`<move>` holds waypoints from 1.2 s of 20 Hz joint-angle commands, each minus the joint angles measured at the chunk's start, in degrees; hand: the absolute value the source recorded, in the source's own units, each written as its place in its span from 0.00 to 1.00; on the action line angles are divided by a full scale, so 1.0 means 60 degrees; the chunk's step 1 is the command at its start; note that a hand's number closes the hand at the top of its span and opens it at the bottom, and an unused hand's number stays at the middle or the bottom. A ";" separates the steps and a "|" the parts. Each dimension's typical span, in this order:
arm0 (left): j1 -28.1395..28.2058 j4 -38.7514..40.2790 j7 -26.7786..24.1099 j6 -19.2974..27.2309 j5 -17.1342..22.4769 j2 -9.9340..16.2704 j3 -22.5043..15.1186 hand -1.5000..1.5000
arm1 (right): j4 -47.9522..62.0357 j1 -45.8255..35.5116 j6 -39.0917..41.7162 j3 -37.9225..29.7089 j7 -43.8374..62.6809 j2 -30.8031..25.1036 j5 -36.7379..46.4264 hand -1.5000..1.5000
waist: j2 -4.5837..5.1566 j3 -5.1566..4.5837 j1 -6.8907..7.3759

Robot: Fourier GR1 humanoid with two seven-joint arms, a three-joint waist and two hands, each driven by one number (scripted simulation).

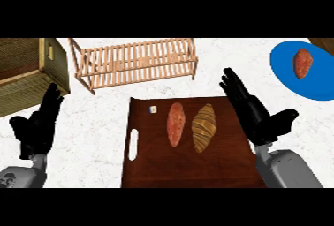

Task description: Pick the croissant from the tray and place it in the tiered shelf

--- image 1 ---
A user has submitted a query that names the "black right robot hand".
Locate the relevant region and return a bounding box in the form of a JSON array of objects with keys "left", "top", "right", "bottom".
[{"left": 217, "top": 67, "right": 300, "bottom": 147}]

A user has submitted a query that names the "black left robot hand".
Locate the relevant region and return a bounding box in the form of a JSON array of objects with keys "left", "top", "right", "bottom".
[{"left": 7, "top": 82, "right": 65, "bottom": 161}]

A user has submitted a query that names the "brown striped croissant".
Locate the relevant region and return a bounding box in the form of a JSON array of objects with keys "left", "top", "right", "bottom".
[{"left": 190, "top": 102, "right": 217, "bottom": 154}]

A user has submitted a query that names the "dark brown wooden tray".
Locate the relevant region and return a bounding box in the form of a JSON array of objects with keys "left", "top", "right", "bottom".
[{"left": 119, "top": 95, "right": 267, "bottom": 189}]

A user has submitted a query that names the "pale wooden tiered shelf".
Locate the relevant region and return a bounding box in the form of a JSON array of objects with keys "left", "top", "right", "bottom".
[{"left": 68, "top": 38, "right": 199, "bottom": 95}]

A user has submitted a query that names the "orange sweet potato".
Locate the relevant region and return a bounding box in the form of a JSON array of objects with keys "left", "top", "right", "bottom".
[{"left": 165, "top": 102, "right": 186, "bottom": 148}]

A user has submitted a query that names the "blue round plate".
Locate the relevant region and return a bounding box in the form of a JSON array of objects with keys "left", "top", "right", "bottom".
[{"left": 269, "top": 40, "right": 334, "bottom": 102}]

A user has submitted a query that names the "reddish sweet potato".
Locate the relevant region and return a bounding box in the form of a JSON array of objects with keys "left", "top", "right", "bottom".
[{"left": 292, "top": 48, "right": 314, "bottom": 80}]

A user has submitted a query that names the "brown wooden block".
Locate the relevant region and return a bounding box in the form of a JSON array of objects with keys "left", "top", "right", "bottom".
[{"left": 306, "top": 38, "right": 334, "bottom": 57}]

